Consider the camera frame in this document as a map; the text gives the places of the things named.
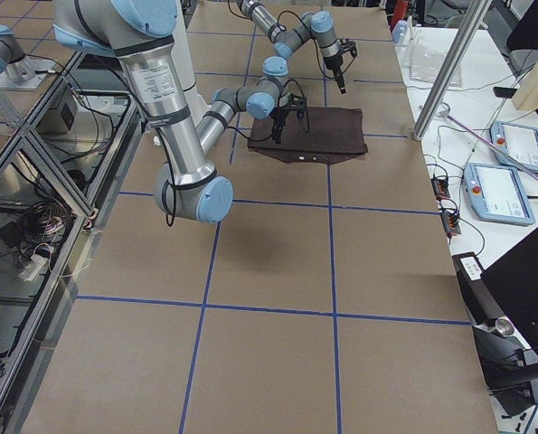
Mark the teach pendant tablet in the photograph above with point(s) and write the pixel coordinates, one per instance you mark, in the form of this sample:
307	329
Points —
518	141
496	194

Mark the far teach pendant tablet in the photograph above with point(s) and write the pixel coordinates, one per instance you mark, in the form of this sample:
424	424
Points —
518	141

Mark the black monitor on stand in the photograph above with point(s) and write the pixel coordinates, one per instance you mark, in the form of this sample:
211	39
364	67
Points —
510	371

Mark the aluminium profile post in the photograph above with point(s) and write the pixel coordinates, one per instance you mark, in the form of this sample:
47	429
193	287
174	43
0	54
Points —
463	38

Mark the black box with label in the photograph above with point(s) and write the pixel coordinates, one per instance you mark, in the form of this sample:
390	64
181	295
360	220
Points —
472	287

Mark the small electronics board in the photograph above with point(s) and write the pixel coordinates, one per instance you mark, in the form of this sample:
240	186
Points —
440	186

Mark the fourth robot arm base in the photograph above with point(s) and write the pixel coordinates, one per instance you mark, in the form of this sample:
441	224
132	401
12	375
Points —
18	71

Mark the blue tape upper horizontal line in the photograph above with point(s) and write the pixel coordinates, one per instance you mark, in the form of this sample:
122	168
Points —
306	205

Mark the aluminium frame side table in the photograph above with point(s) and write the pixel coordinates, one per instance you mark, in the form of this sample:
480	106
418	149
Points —
64	148

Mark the near teach pendant tablet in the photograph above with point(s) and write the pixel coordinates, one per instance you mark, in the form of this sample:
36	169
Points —
496	194

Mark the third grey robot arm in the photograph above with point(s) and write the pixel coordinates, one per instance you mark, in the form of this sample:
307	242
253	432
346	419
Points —
140	34

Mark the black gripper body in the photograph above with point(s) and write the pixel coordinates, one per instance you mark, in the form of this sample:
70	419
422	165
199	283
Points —
278	118
333	64

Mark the clear plastic bag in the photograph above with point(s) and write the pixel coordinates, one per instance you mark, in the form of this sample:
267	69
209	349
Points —
423	63

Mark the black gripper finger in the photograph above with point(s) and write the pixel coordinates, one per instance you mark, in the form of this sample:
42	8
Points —
279	122
304	120
340	80

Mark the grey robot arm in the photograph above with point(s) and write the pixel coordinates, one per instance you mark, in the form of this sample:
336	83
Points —
312	26
269	98

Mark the dark brown t-shirt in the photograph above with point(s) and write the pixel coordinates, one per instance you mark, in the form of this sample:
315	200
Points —
329	136

